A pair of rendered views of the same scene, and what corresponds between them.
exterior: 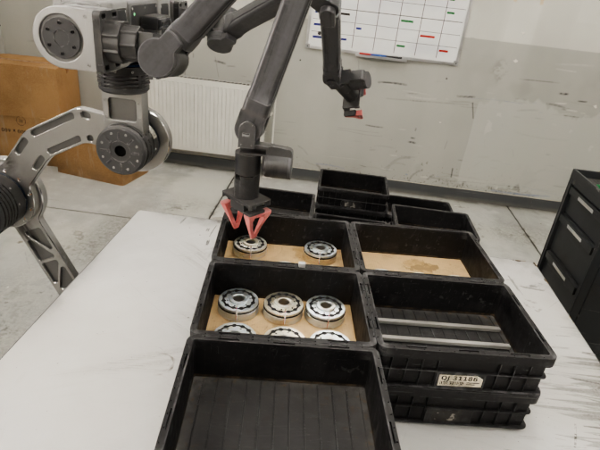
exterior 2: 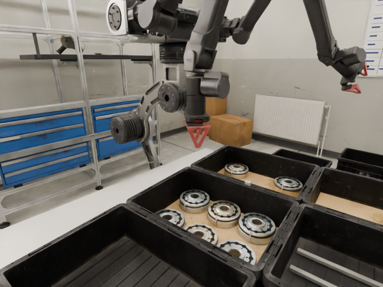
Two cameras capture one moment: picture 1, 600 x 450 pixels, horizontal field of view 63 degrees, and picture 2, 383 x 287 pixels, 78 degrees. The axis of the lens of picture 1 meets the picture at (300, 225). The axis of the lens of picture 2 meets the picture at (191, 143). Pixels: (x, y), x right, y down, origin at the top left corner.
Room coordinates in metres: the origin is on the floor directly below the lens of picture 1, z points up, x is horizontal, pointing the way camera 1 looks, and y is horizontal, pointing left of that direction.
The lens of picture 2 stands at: (0.49, -0.31, 1.31)
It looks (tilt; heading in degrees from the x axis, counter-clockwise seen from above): 20 degrees down; 41
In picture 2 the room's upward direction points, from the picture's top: straight up
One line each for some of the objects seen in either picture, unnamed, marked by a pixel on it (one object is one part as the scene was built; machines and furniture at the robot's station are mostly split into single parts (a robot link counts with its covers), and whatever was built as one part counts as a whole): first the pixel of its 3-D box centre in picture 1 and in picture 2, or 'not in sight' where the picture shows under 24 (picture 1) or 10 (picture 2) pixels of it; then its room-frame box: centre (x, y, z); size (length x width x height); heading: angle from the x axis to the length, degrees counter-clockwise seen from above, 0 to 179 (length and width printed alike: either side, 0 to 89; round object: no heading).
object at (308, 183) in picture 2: (287, 241); (254, 168); (1.26, 0.03, 0.92); 0.40 x 0.30 x 0.02; 94
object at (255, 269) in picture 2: (285, 302); (211, 205); (0.96, 0.01, 0.92); 0.40 x 0.30 x 0.02; 94
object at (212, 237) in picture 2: (284, 341); (198, 236); (0.89, 0.01, 0.86); 0.10 x 0.10 x 0.01
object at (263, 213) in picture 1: (250, 218); (197, 131); (1.01, 0.12, 1.10); 0.07 x 0.07 x 0.09; 48
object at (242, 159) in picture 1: (250, 162); (197, 86); (1.02, 0.12, 1.23); 0.07 x 0.06 x 0.07; 88
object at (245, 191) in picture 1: (246, 187); (196, 106); (1.03, 0.13, 1.17); 0.10 x 0.07 x 0.07; 48
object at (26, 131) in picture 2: not in sight; (46, 145); (1.13, 1.91, 0.60); 0.72 x 0.03 x 0.56; 178
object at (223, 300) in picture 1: (238, 300); (194, 197); (1.03, 0.13, 0.86); 0.10 x 0.10 x 0.01
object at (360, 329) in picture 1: (283, 320); (211, 220); (0.96, 0.01, 0.87); 0.40 x 0.30 x 0.11; 94
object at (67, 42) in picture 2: not in sight; (71, 44); (1.58, 2.12, 1.44); 0.25 x 0.16 x 0.18; 178
